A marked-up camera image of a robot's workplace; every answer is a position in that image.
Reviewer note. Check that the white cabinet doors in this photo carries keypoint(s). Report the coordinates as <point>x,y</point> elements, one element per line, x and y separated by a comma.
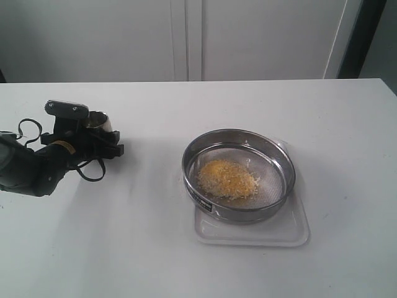
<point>99,41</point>

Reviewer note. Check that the yellow and white grain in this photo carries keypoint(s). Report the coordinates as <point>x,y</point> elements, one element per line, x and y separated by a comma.
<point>227,175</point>

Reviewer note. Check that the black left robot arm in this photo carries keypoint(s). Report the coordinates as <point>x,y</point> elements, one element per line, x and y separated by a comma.
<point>23,171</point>

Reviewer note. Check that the round steel mesh sieve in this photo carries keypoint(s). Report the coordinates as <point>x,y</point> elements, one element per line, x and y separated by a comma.
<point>277,170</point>

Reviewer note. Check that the clear plastic tray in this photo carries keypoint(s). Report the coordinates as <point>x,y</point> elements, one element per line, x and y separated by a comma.
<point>287,228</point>

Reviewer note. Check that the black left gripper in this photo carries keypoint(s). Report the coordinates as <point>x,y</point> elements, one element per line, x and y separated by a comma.
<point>73,140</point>

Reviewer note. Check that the stainless steel cup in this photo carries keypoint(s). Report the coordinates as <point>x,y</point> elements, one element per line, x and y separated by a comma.
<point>97,120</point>

